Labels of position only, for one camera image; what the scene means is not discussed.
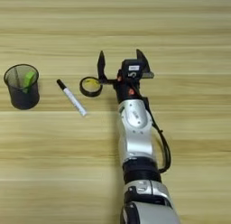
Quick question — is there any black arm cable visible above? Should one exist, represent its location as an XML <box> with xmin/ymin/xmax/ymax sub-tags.
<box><xmin>141</xmin><ymin>96</ymin><xmax>172</xmax><ymax>174</ymax></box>

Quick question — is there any green eraser block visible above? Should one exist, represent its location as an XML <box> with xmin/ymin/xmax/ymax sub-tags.
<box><xmin>22</xmin><ymin>70</ymin><xmax>37</xmax><ymax>94</ymax></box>

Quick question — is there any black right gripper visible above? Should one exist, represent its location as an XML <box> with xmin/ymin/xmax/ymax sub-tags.
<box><xmin>97</xmin><ymin>48</ymin><xmax>155</xmax><ymax>105</ymax></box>

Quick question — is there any black mesh pen cup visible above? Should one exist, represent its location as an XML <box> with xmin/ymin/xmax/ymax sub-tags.
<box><xmin>3</xmin><ymin>63</ymin><xmax>41</xmax><ymax>111</ymax></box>

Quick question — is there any black tape roll yellow core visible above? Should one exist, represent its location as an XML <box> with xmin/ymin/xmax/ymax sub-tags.
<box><xmin>79</xmin><ymin>76</ymin><xmax>104</xmax><ymax>98</ymax></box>

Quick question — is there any white marker with black cap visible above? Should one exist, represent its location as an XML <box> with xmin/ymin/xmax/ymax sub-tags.
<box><xmin>56</xmin><ymin>79</ymin><xmax>88</xmax><ymax>117</ymax></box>

